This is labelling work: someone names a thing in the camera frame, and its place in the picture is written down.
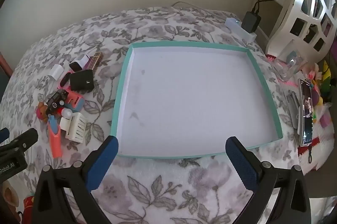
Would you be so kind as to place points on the white black plastic gadget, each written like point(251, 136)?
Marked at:
point(78, 63)

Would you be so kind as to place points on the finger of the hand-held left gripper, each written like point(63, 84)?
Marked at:
point(3, 135)
point(25, 137)

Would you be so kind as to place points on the pink sunglasses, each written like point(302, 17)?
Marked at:
point(64, 79)

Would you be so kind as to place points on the red glue bottle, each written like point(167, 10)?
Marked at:
point(64, 111)

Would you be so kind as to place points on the black toy car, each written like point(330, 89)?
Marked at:
point(55, 101)

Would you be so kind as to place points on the floral blanket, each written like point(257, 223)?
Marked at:
point(168, 29)

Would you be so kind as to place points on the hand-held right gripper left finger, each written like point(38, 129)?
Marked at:
point(104, 161)

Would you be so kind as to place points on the small coral blue toy piece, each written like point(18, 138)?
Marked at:
point(75, 101)

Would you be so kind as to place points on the white hair claw clip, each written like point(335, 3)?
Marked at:
point(75, 127)

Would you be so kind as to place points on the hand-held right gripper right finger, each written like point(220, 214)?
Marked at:
point(242, 163)

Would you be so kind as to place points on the red white crochet cloth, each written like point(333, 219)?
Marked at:
point(320, 147)

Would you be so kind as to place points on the white translucent plastic cap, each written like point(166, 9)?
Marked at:
point(56, 72)

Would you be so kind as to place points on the pink haired doll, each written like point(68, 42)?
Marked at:
point(42, 111)

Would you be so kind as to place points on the teal-rimmed white tray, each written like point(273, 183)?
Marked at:
point(184, 95)

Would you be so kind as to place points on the smartphone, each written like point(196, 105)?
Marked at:
point(306, 111)

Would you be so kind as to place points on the black power adapter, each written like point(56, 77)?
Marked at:
point(81, 81)

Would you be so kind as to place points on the large coral blue toy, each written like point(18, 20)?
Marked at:
point(54, 141)

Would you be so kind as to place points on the white cutout furniture panel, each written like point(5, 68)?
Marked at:
point(295, 8)

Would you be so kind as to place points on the grey flat device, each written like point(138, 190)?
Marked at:
point(293, 108)

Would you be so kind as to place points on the clear plastic container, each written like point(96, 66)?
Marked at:
point(289, 61)

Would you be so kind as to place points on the white power strip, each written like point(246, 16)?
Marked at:
point(243, 32)

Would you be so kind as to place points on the gold black patterned lighter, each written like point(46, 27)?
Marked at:
point(95, 61)

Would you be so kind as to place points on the pink bed rail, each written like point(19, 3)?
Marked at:
point(4, 62)

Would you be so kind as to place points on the pile of colourful toys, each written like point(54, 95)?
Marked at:
point(322, 82)

